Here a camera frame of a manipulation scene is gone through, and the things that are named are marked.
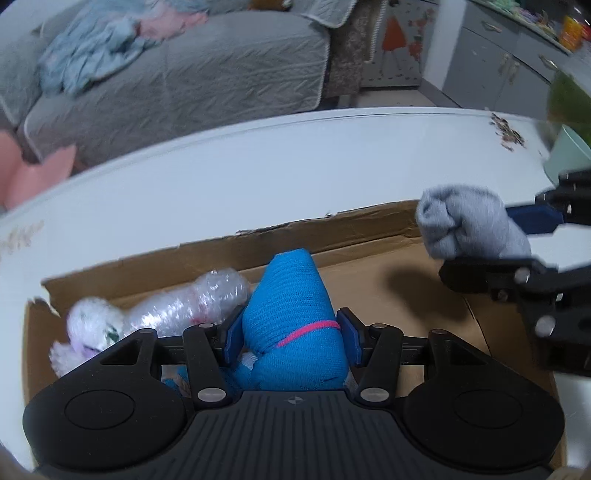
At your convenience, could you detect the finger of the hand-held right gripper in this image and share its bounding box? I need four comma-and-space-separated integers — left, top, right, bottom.
438, 257, 591, 374
505, 170, 591, 236

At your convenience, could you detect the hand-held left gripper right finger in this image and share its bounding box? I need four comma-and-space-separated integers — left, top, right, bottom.
337, 308, 495, 409

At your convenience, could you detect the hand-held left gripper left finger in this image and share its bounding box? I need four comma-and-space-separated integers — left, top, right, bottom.
95, 316, 245, 409

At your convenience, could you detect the grey sock bundle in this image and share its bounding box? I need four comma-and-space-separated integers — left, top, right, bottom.
414, 185, 533, 260

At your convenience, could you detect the bubble wrap fluffy bundle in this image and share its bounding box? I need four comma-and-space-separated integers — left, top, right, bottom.
48, 270, 252, 377

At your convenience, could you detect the blue bundle with pink band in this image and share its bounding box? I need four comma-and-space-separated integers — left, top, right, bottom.
233, 249, 352, 393

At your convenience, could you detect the shallow cardboard box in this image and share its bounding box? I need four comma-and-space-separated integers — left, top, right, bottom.
23, 199, 568, 478

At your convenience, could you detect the mint green cup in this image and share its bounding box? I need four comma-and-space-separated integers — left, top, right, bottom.
542, 124, 591, 185

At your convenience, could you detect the pile of seed shells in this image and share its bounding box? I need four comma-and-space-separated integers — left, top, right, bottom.
489, 113, 527, 153

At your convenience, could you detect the glass fish tank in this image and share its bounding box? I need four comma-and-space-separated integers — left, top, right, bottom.
547, 69, 591, 148

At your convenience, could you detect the grey cabinet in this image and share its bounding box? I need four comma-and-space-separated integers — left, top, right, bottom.
441, 0, 573, 121

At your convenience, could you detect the yellow orange package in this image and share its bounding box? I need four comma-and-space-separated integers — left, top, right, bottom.
558, 16, 585, 50

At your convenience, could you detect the grey panel with figure sticker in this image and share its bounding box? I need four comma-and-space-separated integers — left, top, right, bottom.
360, 0, 439, 88

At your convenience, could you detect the grey quilted sofa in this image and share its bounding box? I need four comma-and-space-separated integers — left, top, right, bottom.
0, 0, 384, 166

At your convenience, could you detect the pink plastic stool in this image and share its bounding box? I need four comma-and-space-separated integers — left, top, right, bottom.
0, 129, 77, 210

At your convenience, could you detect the light blue blanket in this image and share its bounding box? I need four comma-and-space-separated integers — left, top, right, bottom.
37, 0, 158, 97

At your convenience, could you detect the pink cloth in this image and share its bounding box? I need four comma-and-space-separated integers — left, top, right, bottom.
139, 7, 208, 38

